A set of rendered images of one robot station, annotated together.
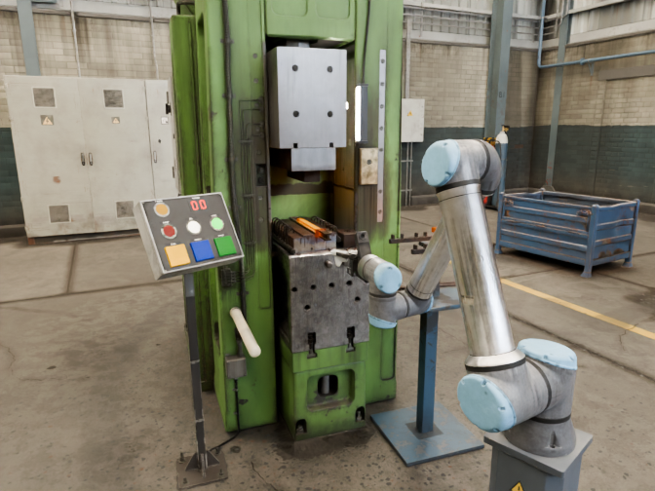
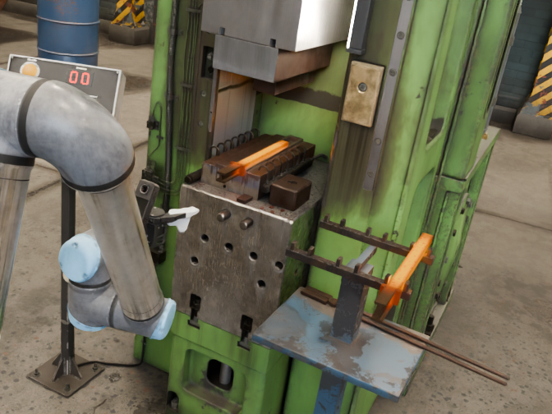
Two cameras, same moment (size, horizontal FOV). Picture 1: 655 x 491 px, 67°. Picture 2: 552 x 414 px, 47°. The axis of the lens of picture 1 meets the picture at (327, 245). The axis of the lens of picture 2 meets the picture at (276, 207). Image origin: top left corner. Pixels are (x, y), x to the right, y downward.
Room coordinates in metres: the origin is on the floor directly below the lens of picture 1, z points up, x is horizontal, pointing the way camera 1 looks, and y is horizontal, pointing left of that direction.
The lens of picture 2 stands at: (0.94, -1.24, 1.66)
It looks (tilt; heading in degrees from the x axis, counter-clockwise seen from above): 24 degrees down; 42
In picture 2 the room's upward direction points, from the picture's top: 9 degrees clockwise
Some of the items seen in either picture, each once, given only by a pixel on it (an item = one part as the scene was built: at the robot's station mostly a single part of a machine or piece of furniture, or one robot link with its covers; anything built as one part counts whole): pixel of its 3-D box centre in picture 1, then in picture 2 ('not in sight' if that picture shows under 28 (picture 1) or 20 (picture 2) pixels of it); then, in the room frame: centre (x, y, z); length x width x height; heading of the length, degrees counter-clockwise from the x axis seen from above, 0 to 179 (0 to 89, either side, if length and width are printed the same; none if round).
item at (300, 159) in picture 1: (299, 157); (277, 51); (2.34, 0.13, 1.32); 0.42 x 0.20 x 0.10; 20
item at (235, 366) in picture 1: (235, 365); not in sight; (2.13, 0.43, 0.36); 0.09 x 0.07 x 0.12; 110
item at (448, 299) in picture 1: (430, 296); (343, 338); (2.14, -0.47, 0.70); 0.40 x 0.30 x 0.02; 109
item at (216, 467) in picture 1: (201, 460); (66, 363); (1.88, 0.56, 0.05); 0.22 x 0.22 x 0.09; 20
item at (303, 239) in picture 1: (301, 232); (261, 160); (2.34, 0.13, 0.96); 0.42 x 0.20 x 0.09; 20
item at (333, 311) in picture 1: (312, 283); (267, 236); (2.37, 0.08, 0.69); 0.56 x 0.38 x 0.45; 20
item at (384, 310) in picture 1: (385, 308); (94, 299); (1.55, -0.19, 0.86); 0.12 x 0.09 x 0.12; 123
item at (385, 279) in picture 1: (382, 276); (92, 252); (1.55, -0.18, 0.97); 0.12 x 0.09 x 0.10; 20
